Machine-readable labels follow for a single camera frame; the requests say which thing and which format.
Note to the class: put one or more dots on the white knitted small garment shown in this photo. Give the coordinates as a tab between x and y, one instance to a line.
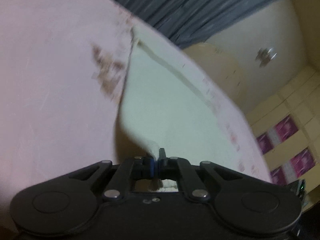
169	102

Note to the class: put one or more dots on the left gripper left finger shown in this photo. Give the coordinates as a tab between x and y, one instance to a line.
144	168

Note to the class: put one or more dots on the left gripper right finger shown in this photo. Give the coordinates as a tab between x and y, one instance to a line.
165	168

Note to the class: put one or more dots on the pink floral bed sheet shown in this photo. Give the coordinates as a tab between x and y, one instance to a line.
54	117

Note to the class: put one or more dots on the blue-grey curtain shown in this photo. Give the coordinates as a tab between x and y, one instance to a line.
187	22

